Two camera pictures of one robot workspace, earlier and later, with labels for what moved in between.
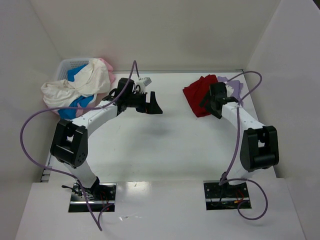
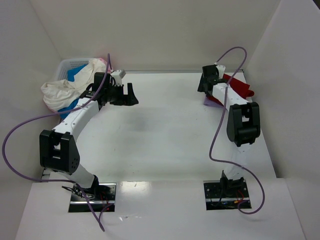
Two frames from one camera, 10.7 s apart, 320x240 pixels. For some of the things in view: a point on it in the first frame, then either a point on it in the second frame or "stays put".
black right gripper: [208, 100] to [201, 86]
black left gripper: [147, 104] to [120, 93]
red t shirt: [197, 91] to [240, 87]
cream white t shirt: [93, 79] stays put
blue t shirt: [71, 114] stays put
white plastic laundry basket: [67, 64] stays put
